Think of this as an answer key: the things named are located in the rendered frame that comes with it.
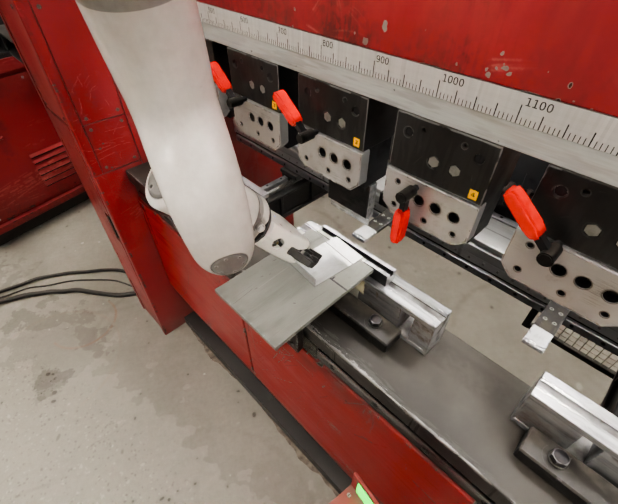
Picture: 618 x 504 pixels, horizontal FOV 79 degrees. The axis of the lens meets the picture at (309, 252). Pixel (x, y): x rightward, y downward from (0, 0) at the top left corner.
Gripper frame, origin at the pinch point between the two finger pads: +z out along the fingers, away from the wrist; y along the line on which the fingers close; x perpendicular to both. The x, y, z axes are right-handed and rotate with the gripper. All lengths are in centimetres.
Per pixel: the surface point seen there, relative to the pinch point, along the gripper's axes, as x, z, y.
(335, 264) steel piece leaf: -1.1, 9.3, -2.2
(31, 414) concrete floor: 132, 30, 78
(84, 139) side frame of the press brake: 20, -8, 83
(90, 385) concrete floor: 114, 45, 76
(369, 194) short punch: -15.6, 1.1, -3.4
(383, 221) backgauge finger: -14.6, 20.5, 1.6
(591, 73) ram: -33.6, -20.1, -28.0
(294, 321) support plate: 10.3, -0.2, -8.6
